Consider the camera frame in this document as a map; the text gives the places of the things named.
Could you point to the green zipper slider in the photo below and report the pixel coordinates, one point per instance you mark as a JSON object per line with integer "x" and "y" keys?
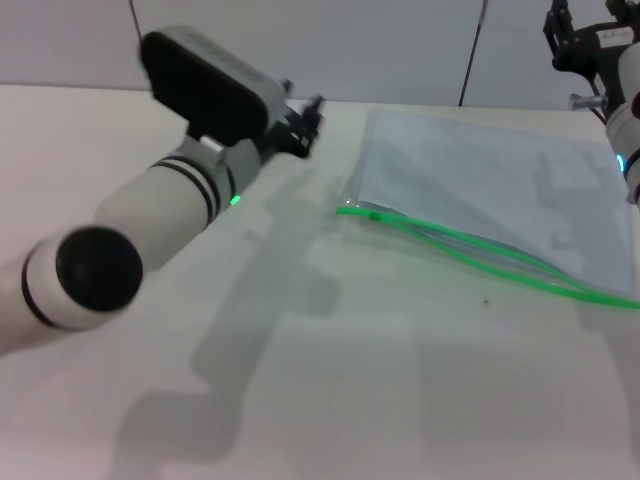
{"x": 375, "y": 216}

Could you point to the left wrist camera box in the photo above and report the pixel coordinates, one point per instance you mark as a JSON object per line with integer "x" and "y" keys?
{"x": 210, "y": 85}

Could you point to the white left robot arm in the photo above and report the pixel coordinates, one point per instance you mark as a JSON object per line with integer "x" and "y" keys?
{"x": 150, "y": 210}

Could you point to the transparent document bag green zipper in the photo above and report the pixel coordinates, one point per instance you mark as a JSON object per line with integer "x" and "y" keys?
{"x": 475, "y": 175}

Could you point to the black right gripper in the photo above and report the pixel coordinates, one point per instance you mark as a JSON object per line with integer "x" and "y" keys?
{"x": 585, "y": 50}

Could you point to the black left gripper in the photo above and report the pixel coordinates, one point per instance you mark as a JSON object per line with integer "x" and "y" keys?
{"x": 292, "y": 135}

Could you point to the silver right wrist connector plug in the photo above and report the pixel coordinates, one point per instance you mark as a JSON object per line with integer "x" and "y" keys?
{"x": 587, "y": 101}

